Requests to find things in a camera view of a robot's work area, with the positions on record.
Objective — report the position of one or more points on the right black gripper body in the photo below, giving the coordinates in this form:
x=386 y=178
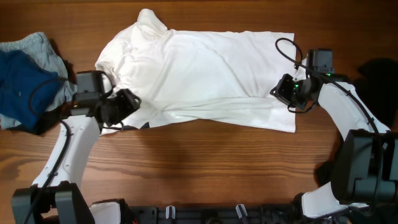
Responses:
x=293 y=92

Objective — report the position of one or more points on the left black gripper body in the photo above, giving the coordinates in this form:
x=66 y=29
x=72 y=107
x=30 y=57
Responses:
x=119 y=106

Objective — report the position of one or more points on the white t-shirt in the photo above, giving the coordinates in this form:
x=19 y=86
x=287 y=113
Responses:
x=182 y=75

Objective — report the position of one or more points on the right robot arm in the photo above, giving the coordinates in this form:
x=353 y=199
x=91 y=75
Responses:
x=364 y=175

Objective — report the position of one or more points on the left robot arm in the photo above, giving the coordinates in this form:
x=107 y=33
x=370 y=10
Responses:
x=54 y=196

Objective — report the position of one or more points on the folded black garment left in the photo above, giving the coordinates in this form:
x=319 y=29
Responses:
x=46 y=122

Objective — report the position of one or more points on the black garment right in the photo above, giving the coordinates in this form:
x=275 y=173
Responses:
x=375 y=93

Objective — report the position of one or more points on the folded light denim garment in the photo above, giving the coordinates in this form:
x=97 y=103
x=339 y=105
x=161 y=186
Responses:
x=38 y=47

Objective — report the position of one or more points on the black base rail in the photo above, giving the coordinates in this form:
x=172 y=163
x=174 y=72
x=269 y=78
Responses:
x=238 y=214

